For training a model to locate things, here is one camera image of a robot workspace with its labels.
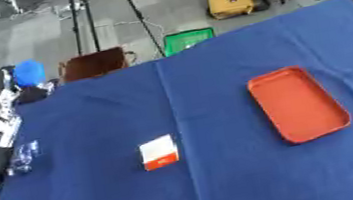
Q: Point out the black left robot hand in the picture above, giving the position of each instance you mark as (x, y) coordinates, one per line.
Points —
(31, 94)

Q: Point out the blue round object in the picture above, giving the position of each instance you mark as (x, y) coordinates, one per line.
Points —
(29, 73)

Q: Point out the small white and red box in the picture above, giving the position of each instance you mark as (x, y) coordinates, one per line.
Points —
(159, 152)

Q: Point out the clear plastic wrapper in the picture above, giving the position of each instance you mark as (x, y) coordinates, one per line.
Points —
(23, 158)

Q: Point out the black tripod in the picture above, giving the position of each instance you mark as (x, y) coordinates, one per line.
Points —
(84, 22)

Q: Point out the black slanted tripod leg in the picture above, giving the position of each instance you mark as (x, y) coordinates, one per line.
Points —
(140, 18)

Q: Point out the green plastic crate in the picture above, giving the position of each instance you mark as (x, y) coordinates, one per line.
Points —
(188, 40)

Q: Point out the orange rectangular tray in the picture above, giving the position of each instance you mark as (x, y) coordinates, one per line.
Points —
(299, 106)

